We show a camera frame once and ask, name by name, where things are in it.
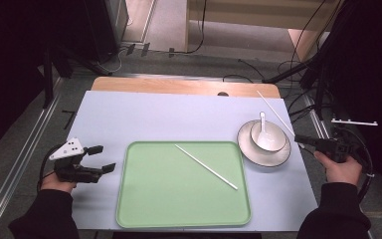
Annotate left hand-held gripper cable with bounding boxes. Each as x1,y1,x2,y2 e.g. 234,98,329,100
38,143,64,193

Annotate right hand-held gripper cable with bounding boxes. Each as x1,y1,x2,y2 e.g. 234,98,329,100
339,126,376,204

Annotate person's left hand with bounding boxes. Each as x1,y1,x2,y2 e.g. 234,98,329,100
39,172,78,194

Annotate black metal stand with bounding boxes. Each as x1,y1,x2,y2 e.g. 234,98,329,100
262,0,349,121
42,43,113,110

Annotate white floor cable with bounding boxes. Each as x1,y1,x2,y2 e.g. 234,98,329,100
95,46,129,75

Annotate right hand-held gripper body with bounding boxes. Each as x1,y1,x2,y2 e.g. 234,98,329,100
315,118,379,163

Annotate green tray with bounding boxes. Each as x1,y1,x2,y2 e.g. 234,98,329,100
115,140,253,229

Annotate white plate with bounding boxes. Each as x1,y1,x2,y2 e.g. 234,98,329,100
237,119,292,168

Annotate pale table cover sheet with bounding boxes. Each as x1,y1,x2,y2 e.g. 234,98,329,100
67,90,318,232

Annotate white bowl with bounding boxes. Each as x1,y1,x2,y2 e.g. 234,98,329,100
250,120,287,153

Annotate black floor cable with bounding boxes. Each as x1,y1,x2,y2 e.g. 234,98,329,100
168,0,209,57
222,58,267,84

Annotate metal floor rail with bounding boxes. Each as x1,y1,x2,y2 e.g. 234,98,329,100
0,77,65,239
301,94,375,239

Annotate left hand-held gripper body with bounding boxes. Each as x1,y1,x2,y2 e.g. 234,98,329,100
49,137,103,184

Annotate white spoon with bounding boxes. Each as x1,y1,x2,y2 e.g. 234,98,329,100
257,112,274,149

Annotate hand-held gripper cable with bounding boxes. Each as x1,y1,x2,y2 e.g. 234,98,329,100
339,126,376,204
38,143,64,193

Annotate wooden furniture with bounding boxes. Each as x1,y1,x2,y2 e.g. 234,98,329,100
184,0,342,63

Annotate person's right hand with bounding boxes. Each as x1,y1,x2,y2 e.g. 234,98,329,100
313,150,363,187

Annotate white chopstick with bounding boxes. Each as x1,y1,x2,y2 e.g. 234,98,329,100
174,143,240,191
256,90,306,149

